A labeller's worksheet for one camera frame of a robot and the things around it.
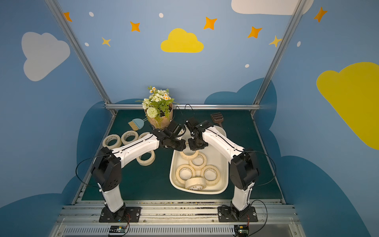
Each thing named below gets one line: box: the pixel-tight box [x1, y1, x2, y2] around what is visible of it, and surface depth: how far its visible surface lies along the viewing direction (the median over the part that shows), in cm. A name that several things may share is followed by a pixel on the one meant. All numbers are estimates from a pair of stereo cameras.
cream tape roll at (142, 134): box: [138, 131, 151, 140], surface depth 106 cm
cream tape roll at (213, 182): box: [200, 164, 221, 187], surface depth 86 cm
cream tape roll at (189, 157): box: [179, 150, 199, 161], surface depth 84 cm
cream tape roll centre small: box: [189, 152, 207, 170], surface depth 92 cm
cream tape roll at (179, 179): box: [175, 163, 187, 186], surface depth 86 cm
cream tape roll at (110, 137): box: [102, 134, 122, 150], surface depth 103 cm
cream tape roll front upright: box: [185, 176, 207, 191], surface depth 77 cm
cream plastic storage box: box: [169, 125, 230, 195], surface depth 87 cm
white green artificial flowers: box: [134, 85, 180, 122], surface depth 88 cm
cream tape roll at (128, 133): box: [120, 130, 139, 145], surface depth 106 cm
